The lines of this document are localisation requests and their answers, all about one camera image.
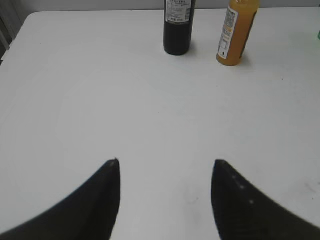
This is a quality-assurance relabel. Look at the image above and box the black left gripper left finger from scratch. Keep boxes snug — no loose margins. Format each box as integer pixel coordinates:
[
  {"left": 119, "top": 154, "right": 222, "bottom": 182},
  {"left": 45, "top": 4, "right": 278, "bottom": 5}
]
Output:
[{"left": 0, "top": 158, "right": 121, "bottom": 240}]

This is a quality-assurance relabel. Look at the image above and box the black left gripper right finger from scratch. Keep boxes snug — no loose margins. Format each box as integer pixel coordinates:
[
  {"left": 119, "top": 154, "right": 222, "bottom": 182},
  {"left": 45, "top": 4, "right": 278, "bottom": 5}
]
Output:
[{"left": 211, "top": 159, "right": 320, "bottom": 240}]

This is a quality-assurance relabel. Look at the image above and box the NFC orange juice bottle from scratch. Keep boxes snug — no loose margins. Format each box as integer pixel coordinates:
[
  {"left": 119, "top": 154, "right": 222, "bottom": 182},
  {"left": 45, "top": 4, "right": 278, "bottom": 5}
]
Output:
[{"left": 216, "top": 0, "right": 260, "bottom": 66}]

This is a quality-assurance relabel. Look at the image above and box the dark red wine bottle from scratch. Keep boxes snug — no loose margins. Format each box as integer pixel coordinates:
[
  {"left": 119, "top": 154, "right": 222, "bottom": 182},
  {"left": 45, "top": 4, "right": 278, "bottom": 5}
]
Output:
[{"left": 163, "top": 0, "right": 196, "bottom": 56}]

